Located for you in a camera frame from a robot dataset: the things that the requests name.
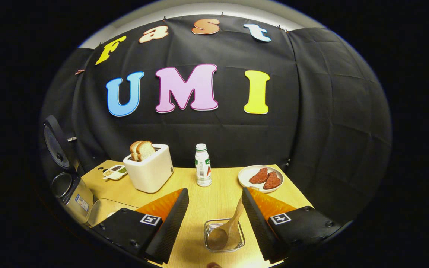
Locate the clear plastic rice box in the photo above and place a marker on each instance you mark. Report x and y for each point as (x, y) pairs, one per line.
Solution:
(102, 208)

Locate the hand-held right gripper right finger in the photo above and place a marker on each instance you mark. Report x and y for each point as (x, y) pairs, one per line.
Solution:
(261, 230)

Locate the white sectioned condiment dish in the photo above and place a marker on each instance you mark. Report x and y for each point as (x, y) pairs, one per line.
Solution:
(114, 172)

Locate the white toaster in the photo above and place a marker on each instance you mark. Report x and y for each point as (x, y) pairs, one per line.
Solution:
(151, 173)

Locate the toasted bread slice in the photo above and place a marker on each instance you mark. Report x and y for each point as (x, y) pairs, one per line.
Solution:
(146, 149)
(134, 149)

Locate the red cloth clip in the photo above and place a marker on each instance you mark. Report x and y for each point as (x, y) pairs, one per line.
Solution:
(79, 72)

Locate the dark grey rice cooker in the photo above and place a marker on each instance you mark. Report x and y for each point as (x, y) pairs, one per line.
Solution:
(76, 197)

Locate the wooden spoon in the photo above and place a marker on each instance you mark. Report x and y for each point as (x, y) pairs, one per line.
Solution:
(217, 238)

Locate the white round plate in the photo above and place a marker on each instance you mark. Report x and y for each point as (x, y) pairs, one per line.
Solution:
(244, 178)

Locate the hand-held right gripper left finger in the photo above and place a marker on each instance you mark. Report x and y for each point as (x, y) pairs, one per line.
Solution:
(171, 227)

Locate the white milk bottle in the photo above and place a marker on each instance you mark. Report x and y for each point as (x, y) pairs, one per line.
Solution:
(203, 169)

